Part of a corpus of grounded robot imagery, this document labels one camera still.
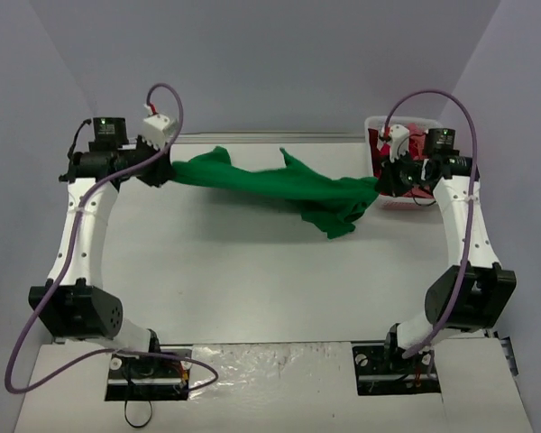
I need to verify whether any green t shirt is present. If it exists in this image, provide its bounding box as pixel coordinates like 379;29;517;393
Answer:
171;146;379;240

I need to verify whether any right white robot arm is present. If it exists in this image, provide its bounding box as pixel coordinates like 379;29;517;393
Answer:
376;125;517;373

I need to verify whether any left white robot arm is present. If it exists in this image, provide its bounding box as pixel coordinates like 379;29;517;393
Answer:
28;114;179;377

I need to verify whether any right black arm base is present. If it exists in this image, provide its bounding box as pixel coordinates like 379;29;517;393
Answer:
352;342;441;397

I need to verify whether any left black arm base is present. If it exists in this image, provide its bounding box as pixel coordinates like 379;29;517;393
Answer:
105;355;190;402

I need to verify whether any white plastic basket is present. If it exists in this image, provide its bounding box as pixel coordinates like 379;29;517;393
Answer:
364;115;442;210

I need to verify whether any red t shirt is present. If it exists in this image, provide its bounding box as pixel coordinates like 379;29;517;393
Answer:
368;128;390;179

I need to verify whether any pink t shirt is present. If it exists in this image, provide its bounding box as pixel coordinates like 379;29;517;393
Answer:
407;123;428;161

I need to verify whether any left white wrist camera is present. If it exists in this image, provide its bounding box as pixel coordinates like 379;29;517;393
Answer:
141;114;178;150

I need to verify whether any black loop cable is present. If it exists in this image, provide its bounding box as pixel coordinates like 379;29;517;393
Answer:
124;382;155;429

